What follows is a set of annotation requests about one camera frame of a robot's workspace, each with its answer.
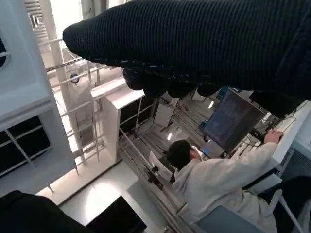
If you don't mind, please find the person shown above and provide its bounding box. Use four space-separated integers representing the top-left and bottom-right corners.
166 129 285 233

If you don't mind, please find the white desk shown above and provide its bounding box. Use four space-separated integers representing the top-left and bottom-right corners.
272 100 311 170

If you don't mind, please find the dark monitor showing code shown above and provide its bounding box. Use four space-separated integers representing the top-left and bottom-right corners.
202 87 266 154

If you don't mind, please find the black flat screen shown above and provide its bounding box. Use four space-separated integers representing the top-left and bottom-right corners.
86 195 148 233

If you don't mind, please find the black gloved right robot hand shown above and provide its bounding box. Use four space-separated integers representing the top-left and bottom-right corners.
62 0 311 100

